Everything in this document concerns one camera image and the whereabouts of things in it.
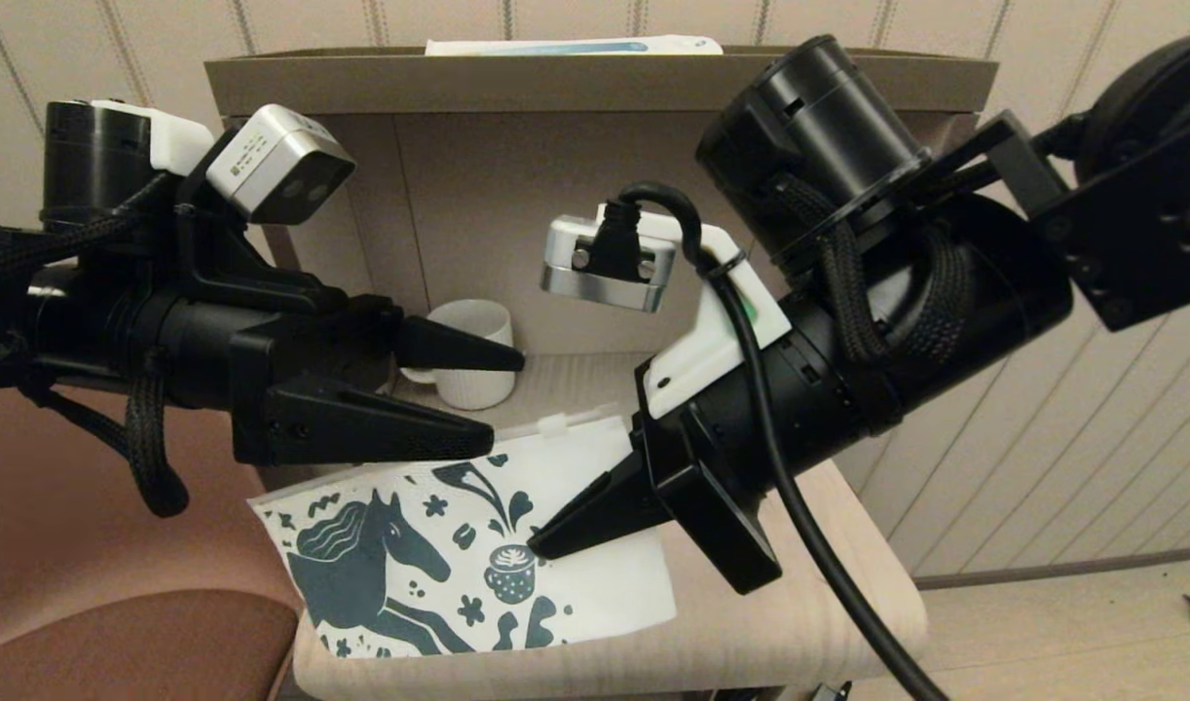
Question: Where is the white horse-print zipper pouch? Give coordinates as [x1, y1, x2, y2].
[247, 414, 678, 660]

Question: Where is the white ribbed ceramic mug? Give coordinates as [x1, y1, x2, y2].
[400, 299, 516, 411]

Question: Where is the beige wooden shelf table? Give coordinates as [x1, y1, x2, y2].
[204, 44, 997, 701]

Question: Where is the white blue toothpaste box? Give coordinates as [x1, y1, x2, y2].
[424, 36, 725, 56]

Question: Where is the black braided cable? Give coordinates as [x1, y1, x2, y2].
[0, 175, 172, 283]
[20, 375, 192, 519]
[775, 175, 976, 366]

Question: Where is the white right camera bracket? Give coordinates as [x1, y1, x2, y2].
[595, 204, 793, 420]

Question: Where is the black right camera cable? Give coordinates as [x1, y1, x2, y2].
[580, 182, 951, 701]

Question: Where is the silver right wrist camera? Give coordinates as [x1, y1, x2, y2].
[541, 216, 676, 313]

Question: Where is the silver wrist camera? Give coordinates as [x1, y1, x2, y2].
[541, 216, 676, 313]
[205, 104, 357, 225]

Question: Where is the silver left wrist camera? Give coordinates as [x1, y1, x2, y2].
[205, 104, 357, 225]

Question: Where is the brown wall baseboard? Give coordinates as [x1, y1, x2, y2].
[914, 545, 1190, 592]

